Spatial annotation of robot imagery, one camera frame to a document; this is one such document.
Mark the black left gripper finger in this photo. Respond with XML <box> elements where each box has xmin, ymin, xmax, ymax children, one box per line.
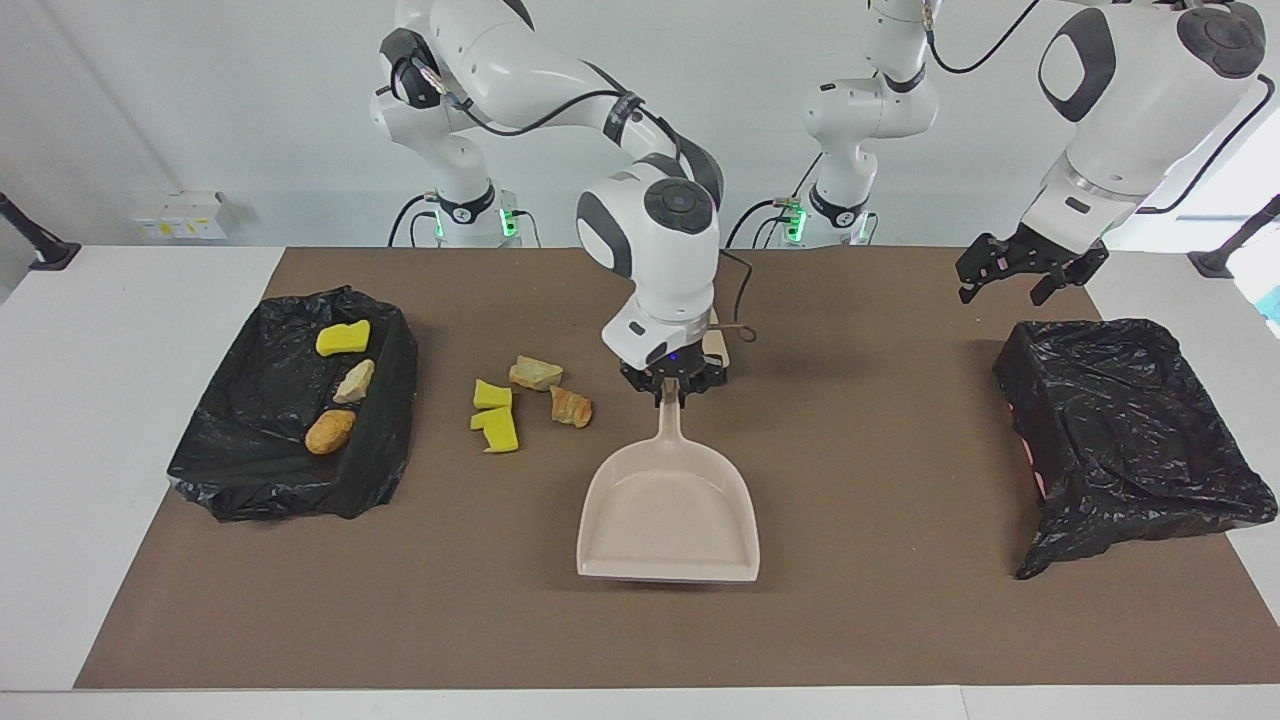
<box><xmin>1032</xmin><ymin>252</ymin><xmax>1109</xmax><ymax>306</ymax></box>
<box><xmin>957</xmin><ymin>240</ymin><xmax>1011</xmax><ymax>304</ymax></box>

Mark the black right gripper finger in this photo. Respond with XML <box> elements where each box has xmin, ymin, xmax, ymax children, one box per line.
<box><xmin>680</xmin><ymin>362</ymin><xmax>728</xmax><ymax>407</ymax></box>
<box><xmin>619</xmin><ymin>365</ymin><xmax>666</xmax><ymax>407</ymax></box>

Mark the toy croissant piece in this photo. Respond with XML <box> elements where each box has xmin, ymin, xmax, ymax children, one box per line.
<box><xmin>549</xmin><ymin>385</ymin><xmax>594</xmax><ymax>429</ymax></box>
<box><xmin>508</xmin><ymin>355</ymin><xmax>564</xmax><ymax>392</ymax></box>
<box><xmin>333</xmin><ymin>359</ymin><xmax>376</xmax><ymax>405</ymax></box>

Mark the beige plastic dustpan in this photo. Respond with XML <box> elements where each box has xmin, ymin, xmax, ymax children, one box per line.
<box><xmin>576</xmin><ymin>385</ymin><xmax>761</xmax><ymax>583</ymax></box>

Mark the brown toy bread roll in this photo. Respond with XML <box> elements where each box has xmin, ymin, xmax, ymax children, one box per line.
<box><xmin>305</xmin><ymin>409</ymin><xmax>357</xmax><ymax>456</ymax></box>

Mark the black bin bag over pink bin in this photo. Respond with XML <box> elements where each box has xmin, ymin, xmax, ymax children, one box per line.
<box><xmin>993</xmin><ymin>318</ymin><xmax>1279</xmax><ymax>581</ymax></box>

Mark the black bin bag liner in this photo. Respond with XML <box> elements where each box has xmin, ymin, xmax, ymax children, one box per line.
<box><xmin>167</xmin><ymin>285</ymin><xmax>419</xmax><ymax>523</ymax></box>

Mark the brown table mat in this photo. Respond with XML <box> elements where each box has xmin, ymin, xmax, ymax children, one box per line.
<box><xmin>75</xmin><ymin>247</ymin><xmax>1280</xmax><ymax>691</ymax></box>

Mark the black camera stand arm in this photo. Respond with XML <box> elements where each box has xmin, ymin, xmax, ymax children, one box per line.
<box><xmin>1188</xmin><ymin>195</ymin><xmax>1280</xmax><ymax>279</ymax></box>
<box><xmin>0</xmin><ymin>190</ymin><xmax>81</xmax><ymax>271</ymax></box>

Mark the black base cable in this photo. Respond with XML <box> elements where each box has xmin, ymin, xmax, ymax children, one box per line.
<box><xmin>727</xmin><ymin>150</ymin><xmax>801</xmax><ymax>249</ymax></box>
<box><xmin>388</xmin><ymin>195</ymin><xmax>433</xmax><ymax>247</ymax></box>

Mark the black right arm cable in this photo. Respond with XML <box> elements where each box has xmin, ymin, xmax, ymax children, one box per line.
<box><xmin>430</xmin><ymin>60</ymin><xmax>761</xmax><ymax>346</ymax></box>

